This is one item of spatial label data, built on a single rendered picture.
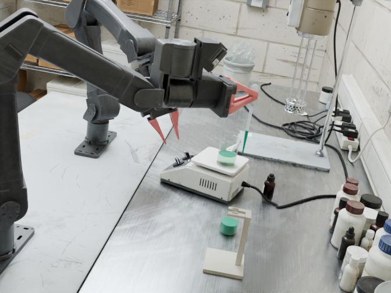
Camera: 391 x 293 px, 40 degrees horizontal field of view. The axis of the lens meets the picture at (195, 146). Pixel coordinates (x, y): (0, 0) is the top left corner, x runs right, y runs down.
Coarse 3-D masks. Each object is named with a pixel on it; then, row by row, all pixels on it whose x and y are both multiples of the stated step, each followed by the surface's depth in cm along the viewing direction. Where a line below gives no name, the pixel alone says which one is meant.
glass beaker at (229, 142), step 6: (228, 132) 134; (222, 138) 133; (228, 138) 134; (234, 138) 134; (222, 144) 130; (228, 144) 130; (234, 144) 130; (222, 150) 131; (228, 150) 130; (234, 150) 130; (222, 156) 131; (228, 156) 131; (234, 156) 131; (216, 162) 133; (222, 162) 132; (228, 162) 131; (234, 162) 132
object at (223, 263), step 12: (240, 216) 102; (240, 240) 105; (216, 252) 111; (228, 252) 111; (240, 252) 106; (204, 264) 106; (216, 264) 107; (228, 264) 107; (240, 264) 107; (228, 276) 105; (240, 276) 104
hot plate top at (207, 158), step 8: (200, 152) 139; (208, 152) 139; (216, 152) 140; (192, 160) 134; (200, 160) 134; (208, 160) 134; (240, 160) 137; (248, 160) 139; (208, 168) 132; (216, 168) 131; (224, 168) 131; (232, 168) 132; (240, 168) 134
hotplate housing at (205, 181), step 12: (180, 168) 135; (192, 168) 134; (204, 168) 134; (168, 180) 138; (180, 180) 136; (192, 180) 134; (204, 180) 133; (216, 180) 131; (228, 180) 130; (240, 180) 136; (204, 192) 134; (216, 192) 132; (228, 192) 131
